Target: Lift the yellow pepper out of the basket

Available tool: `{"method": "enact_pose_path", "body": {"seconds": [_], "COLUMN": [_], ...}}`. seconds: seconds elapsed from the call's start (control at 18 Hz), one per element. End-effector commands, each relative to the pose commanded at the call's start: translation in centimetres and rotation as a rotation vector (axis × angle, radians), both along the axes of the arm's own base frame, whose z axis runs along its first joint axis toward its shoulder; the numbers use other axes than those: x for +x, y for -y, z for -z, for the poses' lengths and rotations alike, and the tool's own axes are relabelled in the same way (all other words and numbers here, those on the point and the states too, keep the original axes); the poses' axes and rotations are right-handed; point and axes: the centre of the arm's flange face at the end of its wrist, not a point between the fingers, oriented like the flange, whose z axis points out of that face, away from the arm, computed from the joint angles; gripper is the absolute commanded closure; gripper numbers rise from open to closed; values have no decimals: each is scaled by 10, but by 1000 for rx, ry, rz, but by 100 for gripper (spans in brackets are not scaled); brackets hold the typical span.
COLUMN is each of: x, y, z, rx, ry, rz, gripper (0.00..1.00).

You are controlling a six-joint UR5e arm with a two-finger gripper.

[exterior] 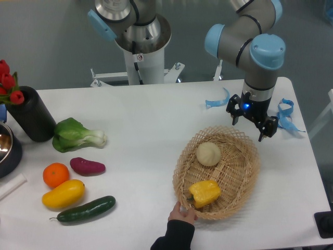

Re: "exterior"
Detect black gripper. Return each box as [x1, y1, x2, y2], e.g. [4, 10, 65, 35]
[226, 90, 278, 142]

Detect woven wicker basket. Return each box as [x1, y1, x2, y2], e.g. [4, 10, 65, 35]
[173, 126, 260, 220]

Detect dark green cucumber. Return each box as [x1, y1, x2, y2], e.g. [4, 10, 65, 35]
[50, 195, 116, 223]

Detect purple sweet potato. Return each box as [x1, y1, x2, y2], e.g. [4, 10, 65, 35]
[70, 157, 106, 176]

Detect green bok choy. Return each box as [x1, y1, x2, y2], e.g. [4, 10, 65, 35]
[52, 117, 107, 153]

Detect yellow mango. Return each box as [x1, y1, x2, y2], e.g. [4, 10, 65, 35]
[42, 179, 85, 209]

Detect orange fruit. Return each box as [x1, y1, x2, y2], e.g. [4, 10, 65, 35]
[43, 162, 70, 189]

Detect black sleeved forearm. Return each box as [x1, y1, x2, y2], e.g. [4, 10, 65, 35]
[150, 220, 195, 250]

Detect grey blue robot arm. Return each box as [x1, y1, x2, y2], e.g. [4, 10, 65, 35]
[87, 1, 286, 138]

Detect yellow bell pepper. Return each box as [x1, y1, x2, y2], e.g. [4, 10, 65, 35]
[187, 180, 222, 209]

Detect person's hand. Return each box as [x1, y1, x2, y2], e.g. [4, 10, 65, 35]
[168, 201, 198, 225]

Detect blue tangled ribbon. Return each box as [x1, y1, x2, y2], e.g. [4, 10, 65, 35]
[277, 98, 305, 133]

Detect blue ribbon strip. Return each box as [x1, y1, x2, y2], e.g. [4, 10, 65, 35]
[205, 88, 230, 109]

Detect white steamed bun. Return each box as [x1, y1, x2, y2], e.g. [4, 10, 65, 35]
[196, 142, 221, 167]

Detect black device at edge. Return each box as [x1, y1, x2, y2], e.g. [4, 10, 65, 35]
[314, 211, 333, 239]

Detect black cylindrical vase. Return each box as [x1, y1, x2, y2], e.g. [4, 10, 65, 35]
[6, 86, 56, 142]

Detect white plastic tube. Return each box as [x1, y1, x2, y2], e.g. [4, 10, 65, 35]
[0, 174, 27, 199]

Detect dark metal bowl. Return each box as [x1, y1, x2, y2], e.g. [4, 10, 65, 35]
[0, 122, 22, 178]

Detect red tulip flowers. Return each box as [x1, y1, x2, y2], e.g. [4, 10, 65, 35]
[1, 59, 24, 105]

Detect blue object at left edge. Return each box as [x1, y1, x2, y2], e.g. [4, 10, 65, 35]
[0, 104, 7, 123]

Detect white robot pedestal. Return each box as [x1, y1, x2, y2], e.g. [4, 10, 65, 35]
[90, 46, 224, 88]

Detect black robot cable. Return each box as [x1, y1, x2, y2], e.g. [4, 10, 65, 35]
[131, 41, 145, 85]

